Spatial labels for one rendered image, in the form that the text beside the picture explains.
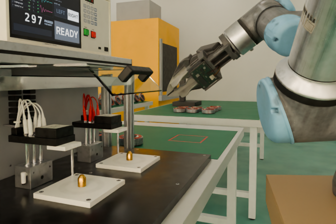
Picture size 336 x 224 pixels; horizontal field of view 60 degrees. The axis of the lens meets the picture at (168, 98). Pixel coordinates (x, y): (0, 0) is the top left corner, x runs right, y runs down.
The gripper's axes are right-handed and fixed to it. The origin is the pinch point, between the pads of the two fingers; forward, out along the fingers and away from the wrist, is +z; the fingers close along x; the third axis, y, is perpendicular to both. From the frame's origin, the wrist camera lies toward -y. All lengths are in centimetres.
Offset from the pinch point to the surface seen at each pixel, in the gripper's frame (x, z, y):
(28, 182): -9.9, 36.0, 19.2
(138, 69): -12.2, -3.1, 15.5
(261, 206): 155, 49, -115
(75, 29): -29.8, 12.1, -11.7
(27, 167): -12.6, 33.9, 17.9
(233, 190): 88, 35, -64
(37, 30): -34.3, 13.5, 2.3
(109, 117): -4.5, 22.3, -5.8
